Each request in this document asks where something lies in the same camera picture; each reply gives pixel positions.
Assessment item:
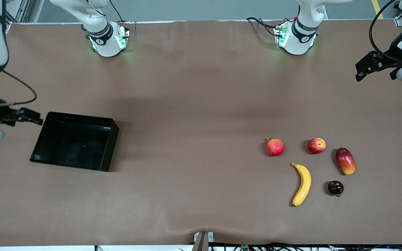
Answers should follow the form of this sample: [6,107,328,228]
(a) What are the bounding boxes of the black plastic box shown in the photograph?
[30,112,120,172]

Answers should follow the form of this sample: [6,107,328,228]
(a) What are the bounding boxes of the red yellow apple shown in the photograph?
[307,138,327,154]

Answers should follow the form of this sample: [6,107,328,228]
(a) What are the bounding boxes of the yellow banana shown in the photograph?
[291,162,312,207]

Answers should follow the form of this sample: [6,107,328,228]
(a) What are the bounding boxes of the red yellow mango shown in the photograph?
[335,147,356,175]

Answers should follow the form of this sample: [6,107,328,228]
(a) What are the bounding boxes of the red pomegranate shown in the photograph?
[266,137,285,157]

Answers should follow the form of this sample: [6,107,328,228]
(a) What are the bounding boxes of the dark purple round fruit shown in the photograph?
[328,180,344,197]

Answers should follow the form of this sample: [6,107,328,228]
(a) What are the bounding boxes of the brown table cover sheet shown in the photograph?
[0,19,402,246]

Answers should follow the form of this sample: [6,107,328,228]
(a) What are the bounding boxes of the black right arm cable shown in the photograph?
[0,70,38,106]

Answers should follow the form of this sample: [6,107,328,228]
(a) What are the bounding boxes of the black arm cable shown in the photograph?
[0,70,38,106]
[368,0,402,63]

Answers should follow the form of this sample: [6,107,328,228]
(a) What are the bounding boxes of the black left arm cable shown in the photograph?
[368,0,402,63]

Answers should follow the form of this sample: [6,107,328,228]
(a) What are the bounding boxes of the black base power cable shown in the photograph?
[246,16,297,37]

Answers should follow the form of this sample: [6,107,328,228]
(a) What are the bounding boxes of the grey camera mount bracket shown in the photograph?
[191,231,214,251]

